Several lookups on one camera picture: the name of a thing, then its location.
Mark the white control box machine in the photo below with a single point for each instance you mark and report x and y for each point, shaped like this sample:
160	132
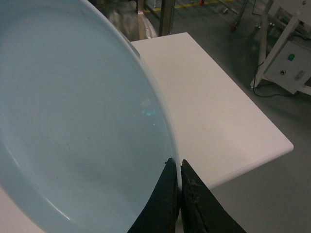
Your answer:
291	69

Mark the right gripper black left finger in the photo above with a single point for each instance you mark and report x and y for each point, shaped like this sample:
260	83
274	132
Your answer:
160	213

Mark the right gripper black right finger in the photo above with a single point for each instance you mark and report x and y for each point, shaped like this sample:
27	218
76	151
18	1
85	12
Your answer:
200	210

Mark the light blue round plate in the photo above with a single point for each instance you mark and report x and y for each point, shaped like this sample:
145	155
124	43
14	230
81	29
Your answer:
84	129

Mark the white metal frame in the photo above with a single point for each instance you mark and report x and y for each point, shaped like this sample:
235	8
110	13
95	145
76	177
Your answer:
281	21

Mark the stainless steel shelf rack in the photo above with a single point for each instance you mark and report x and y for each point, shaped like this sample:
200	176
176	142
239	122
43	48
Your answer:
164	17

